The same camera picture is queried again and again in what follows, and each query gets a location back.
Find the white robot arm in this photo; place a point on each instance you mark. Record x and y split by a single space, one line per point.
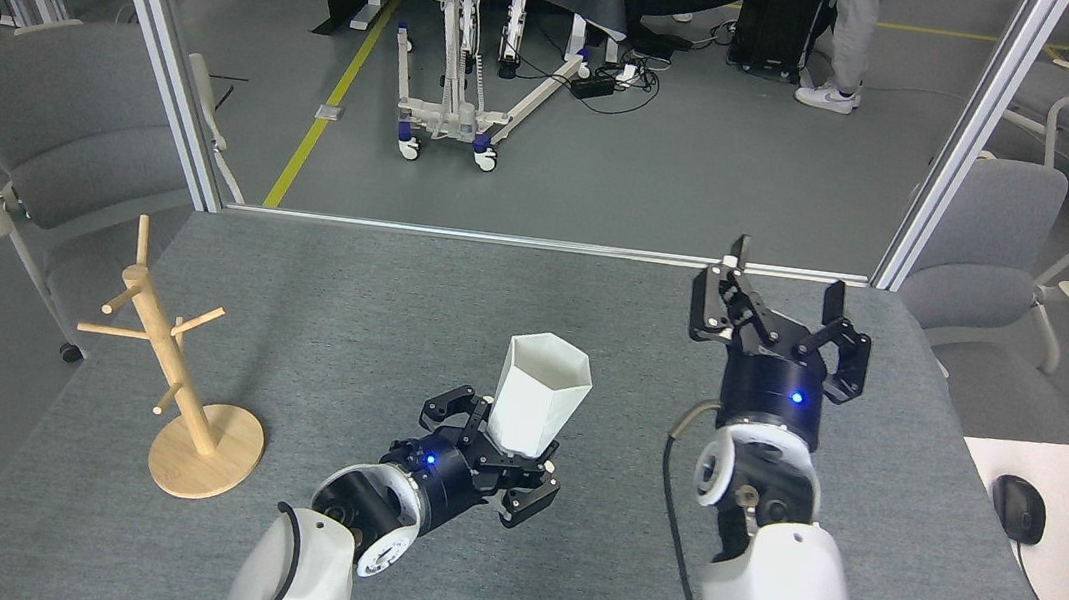
778 590
303 566

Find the grey floor socket plate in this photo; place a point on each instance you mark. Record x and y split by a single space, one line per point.
330 113

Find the silver frame post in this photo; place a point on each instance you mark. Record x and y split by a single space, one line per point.
161 46
966 138

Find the white hexagonal cup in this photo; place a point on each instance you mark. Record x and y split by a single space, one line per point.
538 401

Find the wooden cup rack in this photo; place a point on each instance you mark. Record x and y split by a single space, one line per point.
199 463

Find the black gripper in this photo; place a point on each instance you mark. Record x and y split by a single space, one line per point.
766 392
448 481

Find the grey chair with beige armrests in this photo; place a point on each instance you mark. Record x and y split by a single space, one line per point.
62 115
984 241

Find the white wheeled stand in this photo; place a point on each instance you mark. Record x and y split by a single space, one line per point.
460 115

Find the black computer mouse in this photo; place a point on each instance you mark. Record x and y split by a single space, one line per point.
1019 508

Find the silver frame crossbar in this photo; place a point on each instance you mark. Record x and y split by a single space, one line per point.
501 239

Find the black power adapter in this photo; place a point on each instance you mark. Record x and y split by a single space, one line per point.
593 87

